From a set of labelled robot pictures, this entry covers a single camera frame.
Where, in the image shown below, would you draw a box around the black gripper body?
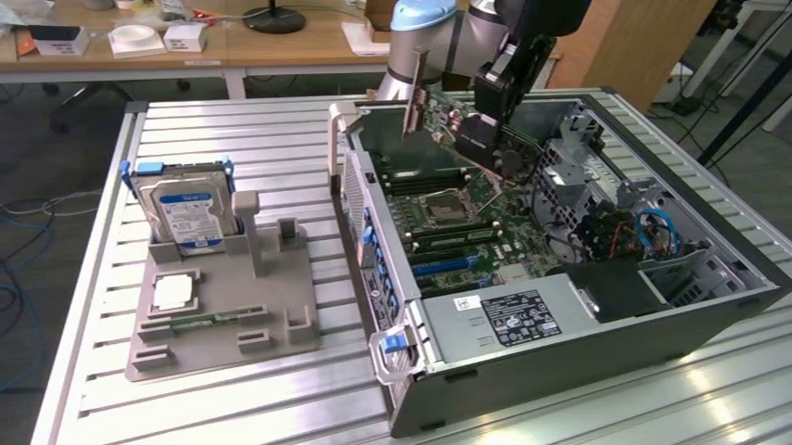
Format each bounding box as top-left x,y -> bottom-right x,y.
494,0 -> 589,38

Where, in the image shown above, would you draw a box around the green graphics card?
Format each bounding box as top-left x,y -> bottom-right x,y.
400,47 -> 541,187

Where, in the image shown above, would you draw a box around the silver perforated drive cage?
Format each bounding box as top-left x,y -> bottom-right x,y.
535,104 -> 620,222

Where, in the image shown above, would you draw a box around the wooden cabinet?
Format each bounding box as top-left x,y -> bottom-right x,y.
549,0 -> 719,112

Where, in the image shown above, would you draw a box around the white drawer unit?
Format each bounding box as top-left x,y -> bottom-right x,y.
653,59 -> 700,110

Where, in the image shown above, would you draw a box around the metal socket cover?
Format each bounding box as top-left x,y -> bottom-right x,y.
464,178 -> 504,219

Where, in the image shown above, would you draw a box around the white papers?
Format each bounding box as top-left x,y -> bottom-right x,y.
342,21 -> 397,57

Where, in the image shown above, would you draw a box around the brown cardboard box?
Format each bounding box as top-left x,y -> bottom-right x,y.
362,0 -> 401,33

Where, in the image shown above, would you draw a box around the green motherboard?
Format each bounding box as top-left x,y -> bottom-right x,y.
374,157 -> 581,300

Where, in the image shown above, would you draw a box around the RAM stick with white label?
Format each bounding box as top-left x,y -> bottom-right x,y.
410,227 -> 501,255

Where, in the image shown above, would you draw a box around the black stand pole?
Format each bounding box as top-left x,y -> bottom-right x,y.
696,0 -> 792,168

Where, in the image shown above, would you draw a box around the blue expansion slot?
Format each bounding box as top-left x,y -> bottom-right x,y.
412,258 -> 473,278

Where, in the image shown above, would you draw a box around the silver chipset heatsink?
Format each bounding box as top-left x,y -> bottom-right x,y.
494,265 -> 535,285

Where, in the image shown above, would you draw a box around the black lamp base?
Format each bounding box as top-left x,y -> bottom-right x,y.
241,0 -> 310,34

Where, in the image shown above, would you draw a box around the black plastic shroud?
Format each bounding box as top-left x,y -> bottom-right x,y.
565,258 -> 675,324

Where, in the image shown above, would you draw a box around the grey power supply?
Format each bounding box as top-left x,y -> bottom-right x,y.
420,273 -> 605,367

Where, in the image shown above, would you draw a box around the silver disk bay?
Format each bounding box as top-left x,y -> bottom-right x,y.
636,248 -> 760,311

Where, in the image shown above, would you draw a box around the small white labelled box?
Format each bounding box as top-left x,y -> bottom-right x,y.
162,23 -> 210,53

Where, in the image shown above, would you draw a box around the hard disk with blue caddy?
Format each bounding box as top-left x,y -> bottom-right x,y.
116,156 -> 241,256

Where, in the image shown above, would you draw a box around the white square dish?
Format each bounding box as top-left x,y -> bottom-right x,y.
107,25 -> 169,60

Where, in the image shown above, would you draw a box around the grey parts rack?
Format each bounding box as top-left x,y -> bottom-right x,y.
126,187 -> 324,385

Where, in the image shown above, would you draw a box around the open dark PC case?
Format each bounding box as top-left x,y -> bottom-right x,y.
326,86 -> 788,439

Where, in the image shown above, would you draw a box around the wooden desk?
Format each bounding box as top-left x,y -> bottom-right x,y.
0,0 -> 565,87

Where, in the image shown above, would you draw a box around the green RAM stick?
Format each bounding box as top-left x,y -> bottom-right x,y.
170,311 -> 243,331

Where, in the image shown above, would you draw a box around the silver CPU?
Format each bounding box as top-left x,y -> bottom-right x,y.
151,276 -> 194,312

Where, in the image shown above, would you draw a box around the black office chair base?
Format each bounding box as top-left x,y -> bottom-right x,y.
46,82 -> 135,135

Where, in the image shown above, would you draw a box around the white box with black lid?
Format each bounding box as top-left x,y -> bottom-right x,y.
28,25 -> 92,57

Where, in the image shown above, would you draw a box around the clear plastic bag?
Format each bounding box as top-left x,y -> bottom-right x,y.
0,0 -> 58,36

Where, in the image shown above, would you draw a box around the black wire bundle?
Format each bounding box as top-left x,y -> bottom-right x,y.
568,203 -> 643,263

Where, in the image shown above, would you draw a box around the red wire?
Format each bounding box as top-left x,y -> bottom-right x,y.
609,221 -> 628,261

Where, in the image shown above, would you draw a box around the white desk frame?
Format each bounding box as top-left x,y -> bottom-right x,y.
683,0 -> 792,134

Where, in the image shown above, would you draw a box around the blue wire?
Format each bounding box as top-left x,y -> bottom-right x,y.
635,208 -> 684,261

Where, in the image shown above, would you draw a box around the white floor cable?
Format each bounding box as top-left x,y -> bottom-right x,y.
0,187 -> 104,219

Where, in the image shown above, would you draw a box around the blue floor cable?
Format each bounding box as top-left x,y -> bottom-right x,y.
0,203 -> 55,395

